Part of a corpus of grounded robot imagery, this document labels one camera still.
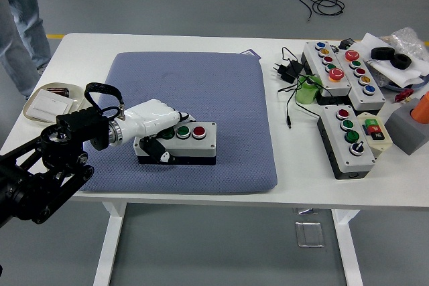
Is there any grey five-button control box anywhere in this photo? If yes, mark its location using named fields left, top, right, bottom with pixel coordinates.
left=300, top=41, right=352, bottom=105
left=334, top=50, right=387, bottom=112

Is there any black power adapter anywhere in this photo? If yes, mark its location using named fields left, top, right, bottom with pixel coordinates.
left=270, top=59, right=304, bottom=83

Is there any white paper sheet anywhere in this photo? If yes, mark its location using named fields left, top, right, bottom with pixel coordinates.
left=355, top=32, right=429, bottom=88

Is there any beige oval tray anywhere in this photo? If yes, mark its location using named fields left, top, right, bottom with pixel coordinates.
left=23, top=81, right=84, bottom=125

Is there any cream three-button switch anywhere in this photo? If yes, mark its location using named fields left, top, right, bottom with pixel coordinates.
left=355, top=111, right=393, bottom=159

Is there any white wall switch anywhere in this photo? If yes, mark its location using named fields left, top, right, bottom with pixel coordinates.
left=26, top=88, right=75, bottom=120

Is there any orange cylinder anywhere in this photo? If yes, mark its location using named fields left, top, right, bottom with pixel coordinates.
left=411, top=90, right=429, bottom=125

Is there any person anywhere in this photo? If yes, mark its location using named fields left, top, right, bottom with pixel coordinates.
left=0, top=0, right=53, bottom=101

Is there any green roll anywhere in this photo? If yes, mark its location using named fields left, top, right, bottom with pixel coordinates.
left=295, top=74, right=323, bottom=104

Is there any grey four-button control box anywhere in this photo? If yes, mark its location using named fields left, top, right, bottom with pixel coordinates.
left=316, top=104, right=377, bottom=180
left=133, top=121, right=217, bottom=166

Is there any red knob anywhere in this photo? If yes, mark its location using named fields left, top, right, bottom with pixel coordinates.
left=394, top=88, right=415, bottom=102

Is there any black foam ring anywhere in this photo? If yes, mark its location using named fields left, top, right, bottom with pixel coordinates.
left=370, top=46, right=395, bottom=60
left=391, top=53, right=412, bottom=70

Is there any clear floor socket cover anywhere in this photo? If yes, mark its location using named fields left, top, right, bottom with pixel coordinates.
left=294, top=220, right=326, bottom=248

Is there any white table leg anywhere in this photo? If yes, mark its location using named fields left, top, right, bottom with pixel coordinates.
left=331, top=208, right=365, bottom=286
left=93, top=201, right=127, bottom=286

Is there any blue-grey textured mat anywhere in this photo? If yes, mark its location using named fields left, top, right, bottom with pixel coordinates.
left=80, top=51, right=279, bottom=195

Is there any grey block holder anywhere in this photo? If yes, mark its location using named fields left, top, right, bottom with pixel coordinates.
left=384, top=96, right=429, bottom=156

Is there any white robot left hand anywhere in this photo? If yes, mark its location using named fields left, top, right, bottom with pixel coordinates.
left=119, top=98, right=198, bottom=165

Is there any black adapter cord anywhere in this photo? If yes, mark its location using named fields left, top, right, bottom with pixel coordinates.
left=277, top=46, right=324, bottom=130

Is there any small black device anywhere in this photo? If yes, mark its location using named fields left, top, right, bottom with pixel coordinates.
left=338, top=38, right=357, bottom=51

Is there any clear bubble wrap bag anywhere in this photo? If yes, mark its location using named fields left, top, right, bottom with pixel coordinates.
left=388, top=26, right=429, bottom=66

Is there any blue ring plate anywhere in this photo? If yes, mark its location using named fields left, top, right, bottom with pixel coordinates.
left=381, top=76, right=429, bottom=92

